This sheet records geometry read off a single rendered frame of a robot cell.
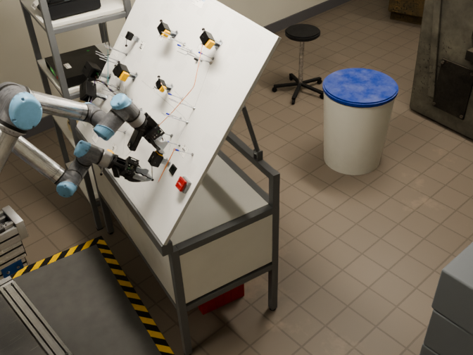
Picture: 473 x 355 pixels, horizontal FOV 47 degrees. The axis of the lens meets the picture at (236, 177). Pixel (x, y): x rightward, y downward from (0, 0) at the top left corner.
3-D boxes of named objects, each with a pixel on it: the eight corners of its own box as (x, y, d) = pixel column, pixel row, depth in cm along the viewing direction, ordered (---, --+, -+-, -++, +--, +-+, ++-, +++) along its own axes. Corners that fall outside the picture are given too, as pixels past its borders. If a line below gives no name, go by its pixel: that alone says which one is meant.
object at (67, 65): (63, 90, 319) (60, 79, 315) (46, 67, 343) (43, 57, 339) (116, 75, 332) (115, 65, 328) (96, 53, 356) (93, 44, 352)
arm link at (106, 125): (96, 134, 230) (112, 114, 231) (110, 145, 223) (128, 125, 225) (84, 124, 223) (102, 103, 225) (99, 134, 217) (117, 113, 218)
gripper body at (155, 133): (166, 134, 238) (150, 117, 229) (151, 147, 238) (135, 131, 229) (159, 125, 244) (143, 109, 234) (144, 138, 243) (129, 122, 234)
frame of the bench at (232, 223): (186, 357, 298) (170, 253, 249) (107, 232, 378) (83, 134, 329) (277, 308, 322) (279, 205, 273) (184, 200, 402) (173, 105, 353)
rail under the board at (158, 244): (162, 257, 247) (161, 246, 243) (77, 136, 328) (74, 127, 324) (174, 252, 249) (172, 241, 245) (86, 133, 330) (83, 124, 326)
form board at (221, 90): (79, 127, 325) (76, 126, 324) (155, -35, 299) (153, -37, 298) (166, 245, 245) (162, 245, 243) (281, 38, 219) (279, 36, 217)
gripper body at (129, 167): (136, 175, 242) (111, 165, 237) (129, 180, 249) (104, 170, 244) (141, 160, 245) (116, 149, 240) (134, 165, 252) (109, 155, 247)
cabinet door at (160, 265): (174, 304, 276) (165, 248, 252) (131, 240, 313) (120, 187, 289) (179, 302, 277) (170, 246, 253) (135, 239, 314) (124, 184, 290)
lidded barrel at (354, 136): (399, 156, 436) (412, 82, 396) (360, 188, 407) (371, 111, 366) (343, 132, 467) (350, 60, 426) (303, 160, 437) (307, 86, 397)
